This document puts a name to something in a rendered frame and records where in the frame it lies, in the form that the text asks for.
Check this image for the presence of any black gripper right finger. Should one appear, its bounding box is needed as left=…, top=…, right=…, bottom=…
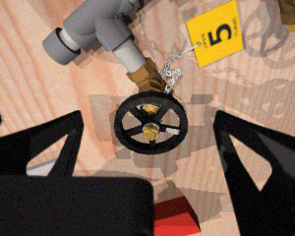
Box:
left=212, top=110, right=295, bottom=236

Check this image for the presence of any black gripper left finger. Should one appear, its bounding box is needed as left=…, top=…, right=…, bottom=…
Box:
left=0, top=110, right=85, bottom=176

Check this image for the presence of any yellow tag with silver chain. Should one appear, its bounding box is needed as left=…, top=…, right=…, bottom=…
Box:
left=160, top=0, right=243, bottom=93

